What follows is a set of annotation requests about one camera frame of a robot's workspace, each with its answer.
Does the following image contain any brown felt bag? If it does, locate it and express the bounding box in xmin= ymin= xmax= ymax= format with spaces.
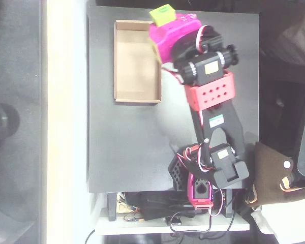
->
xmin=243 ymin=141 xmax=305 ymax=211

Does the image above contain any black lattice robot base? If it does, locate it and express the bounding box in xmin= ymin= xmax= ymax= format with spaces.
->
xmin=168 ymin=152 xmax=191 ymax=191

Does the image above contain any dark brown cloth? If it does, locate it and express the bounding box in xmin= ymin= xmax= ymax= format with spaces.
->
xmin=259 ymin=0 xmax=305 ymax=72

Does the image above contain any small wooden piece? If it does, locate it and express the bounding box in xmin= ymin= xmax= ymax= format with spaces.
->
xmin=117 ymin=201 xmax=132 ymax=214

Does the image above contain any white shelf board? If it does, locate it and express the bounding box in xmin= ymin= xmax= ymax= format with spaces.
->
xmin=95 ymin=207 xmax=250 ymax=236

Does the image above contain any shallow cardboard box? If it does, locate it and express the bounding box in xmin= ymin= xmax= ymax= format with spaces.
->
xmin=113 ymin=19 xmax=163 ymax=104

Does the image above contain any green cube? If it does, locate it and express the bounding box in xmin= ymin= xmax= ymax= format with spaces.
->
xmin=149 ymin=4 xmax=176 ymax=27

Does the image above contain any small board with coloured wires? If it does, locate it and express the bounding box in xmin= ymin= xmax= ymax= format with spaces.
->
xmin=123 ymin=212 xmax=145 ymax=223

